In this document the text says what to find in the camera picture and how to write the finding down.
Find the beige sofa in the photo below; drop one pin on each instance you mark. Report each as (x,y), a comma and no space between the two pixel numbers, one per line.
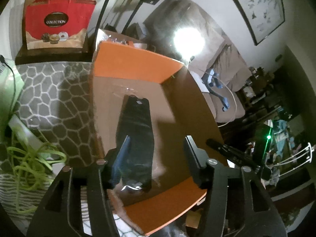
(182,30)

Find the white green power bank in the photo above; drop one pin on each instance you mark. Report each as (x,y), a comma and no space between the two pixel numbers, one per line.
(25,137)

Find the orange cardboard fruit box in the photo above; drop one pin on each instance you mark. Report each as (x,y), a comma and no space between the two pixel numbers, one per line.
(177,109)

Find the red collection gift bag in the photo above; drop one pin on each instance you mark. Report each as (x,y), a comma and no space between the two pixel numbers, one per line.
(57,23)

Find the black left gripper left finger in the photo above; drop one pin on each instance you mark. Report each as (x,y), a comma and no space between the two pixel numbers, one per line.
(60,212)

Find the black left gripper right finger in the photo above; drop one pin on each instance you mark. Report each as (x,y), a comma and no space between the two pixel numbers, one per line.
(236,202)

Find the black packaged item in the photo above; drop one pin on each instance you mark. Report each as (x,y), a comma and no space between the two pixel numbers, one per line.
(134,145)

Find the grey patterned blanket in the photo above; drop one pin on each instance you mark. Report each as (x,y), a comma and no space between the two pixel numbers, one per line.
(55,104)

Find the framed wall painting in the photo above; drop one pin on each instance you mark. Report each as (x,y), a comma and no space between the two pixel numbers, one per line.
(262,17)

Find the light green wipes pack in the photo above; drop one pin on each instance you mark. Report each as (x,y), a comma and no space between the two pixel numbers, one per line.
(11,87)

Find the blue cloth on sofa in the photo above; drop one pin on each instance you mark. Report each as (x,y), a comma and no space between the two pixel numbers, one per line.
(210,80)

